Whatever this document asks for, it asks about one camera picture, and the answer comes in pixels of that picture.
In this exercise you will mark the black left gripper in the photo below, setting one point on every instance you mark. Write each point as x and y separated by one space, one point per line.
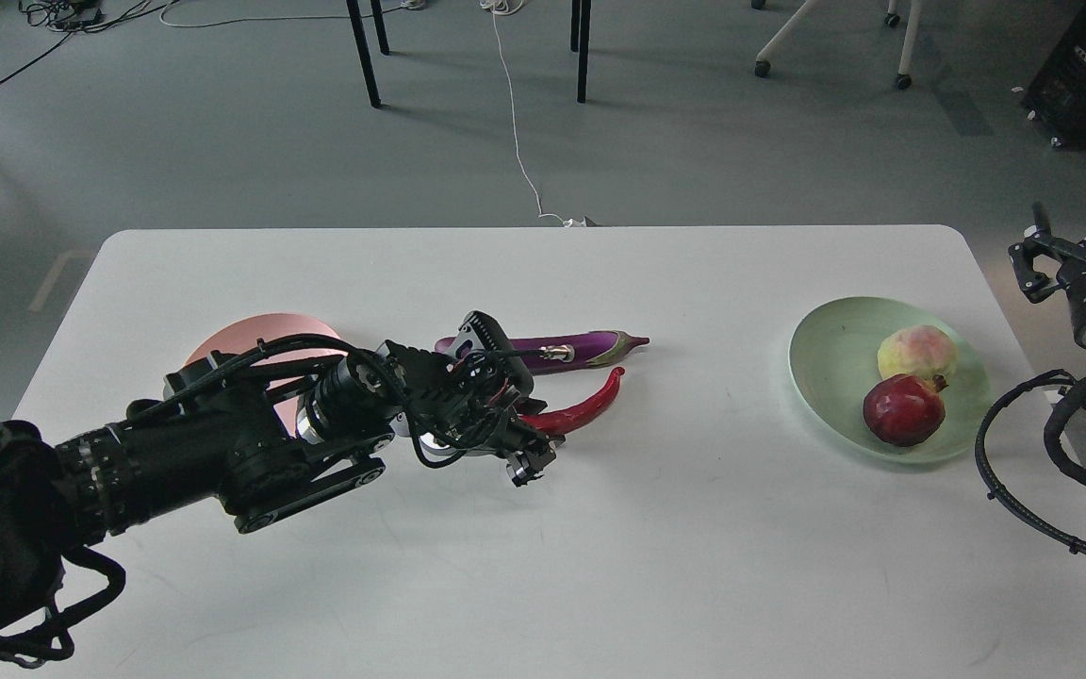
463 401

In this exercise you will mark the red chili pepper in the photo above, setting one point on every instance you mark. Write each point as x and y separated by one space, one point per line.
572 418

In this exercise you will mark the purple eggplant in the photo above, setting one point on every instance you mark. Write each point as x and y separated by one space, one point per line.
591 350

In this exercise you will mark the yellow-green pink peach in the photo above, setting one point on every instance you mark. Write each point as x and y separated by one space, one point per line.
922 350

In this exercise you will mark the dark red pomegranate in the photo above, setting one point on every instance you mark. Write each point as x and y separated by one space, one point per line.
904 409

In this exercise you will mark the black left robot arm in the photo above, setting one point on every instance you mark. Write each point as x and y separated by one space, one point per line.
269 432

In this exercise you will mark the light green plastic plate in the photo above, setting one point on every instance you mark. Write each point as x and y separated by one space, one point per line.
833 361

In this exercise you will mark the pink plastic plate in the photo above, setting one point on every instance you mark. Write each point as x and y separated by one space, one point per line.
242 336

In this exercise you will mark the white office chair base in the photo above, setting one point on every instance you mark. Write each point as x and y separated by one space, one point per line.
811 30

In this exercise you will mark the black table leg right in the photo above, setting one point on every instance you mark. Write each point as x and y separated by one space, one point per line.
579 43

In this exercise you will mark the black table leg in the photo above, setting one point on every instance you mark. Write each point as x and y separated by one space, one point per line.
357 23
579 43

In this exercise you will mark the black table leg left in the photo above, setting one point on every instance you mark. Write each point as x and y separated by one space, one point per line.
357 23

